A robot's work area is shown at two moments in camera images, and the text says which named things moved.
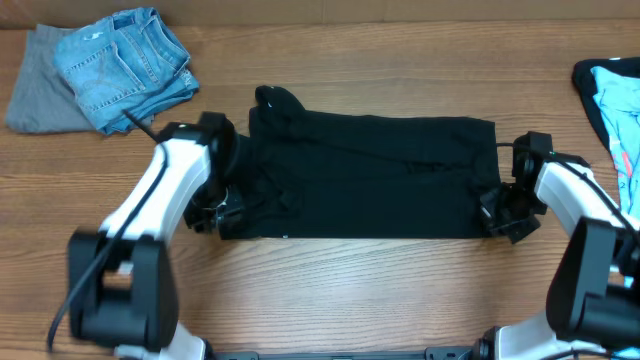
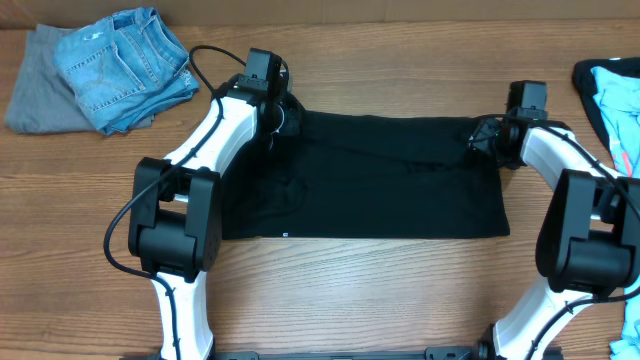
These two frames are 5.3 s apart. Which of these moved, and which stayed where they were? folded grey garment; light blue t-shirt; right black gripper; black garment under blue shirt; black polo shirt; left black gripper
Moved: left black gripper; right black gripper
Stayed: light blue t-shirt; black polo shirt; folded grey garment; black garment under blue shirt
